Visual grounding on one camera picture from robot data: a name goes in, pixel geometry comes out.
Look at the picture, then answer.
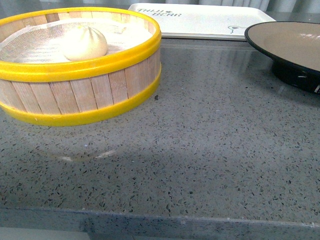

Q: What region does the white steamed bun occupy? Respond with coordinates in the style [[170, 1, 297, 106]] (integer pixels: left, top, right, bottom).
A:
[[60, 25, 108, 61]]

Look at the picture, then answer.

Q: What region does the brown plate with black rim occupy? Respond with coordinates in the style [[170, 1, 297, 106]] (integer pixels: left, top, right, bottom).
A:
[[244, 21, 320, 95]]

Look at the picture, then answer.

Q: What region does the white rectangular serving tray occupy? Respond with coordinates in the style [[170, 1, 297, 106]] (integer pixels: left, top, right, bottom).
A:
[[129, 3, 274, 41]]

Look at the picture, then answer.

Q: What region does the yellow rimmed bamboo steamer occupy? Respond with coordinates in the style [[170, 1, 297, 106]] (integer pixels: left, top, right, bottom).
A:
[[0, 7, 162, 126]]

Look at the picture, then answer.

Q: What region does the white mesh steamer liner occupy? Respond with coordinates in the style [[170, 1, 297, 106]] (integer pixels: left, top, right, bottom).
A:
[[0, 18, 152, 64]]

